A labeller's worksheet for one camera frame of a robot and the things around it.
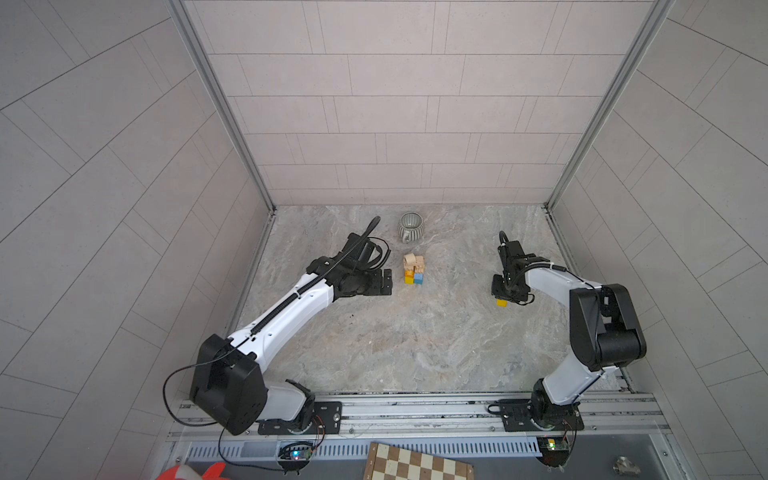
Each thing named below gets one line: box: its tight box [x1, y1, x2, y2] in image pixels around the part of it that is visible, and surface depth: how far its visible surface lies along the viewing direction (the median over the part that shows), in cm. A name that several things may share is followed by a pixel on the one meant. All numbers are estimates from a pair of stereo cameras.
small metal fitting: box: [612, 456, 641, 475], surface depth 65 cm
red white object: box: [157, 462, 226, 480], surface depth 61 cm
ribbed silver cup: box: [399, 212, 423, 244], surface depth 104 cm
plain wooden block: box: [403, 260, 425, 274], surface depth 91 cm
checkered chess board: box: [364, 442, 475, 480], surface depth 64 cm
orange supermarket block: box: [404, 270, 415, 285], surface depth 94 cm
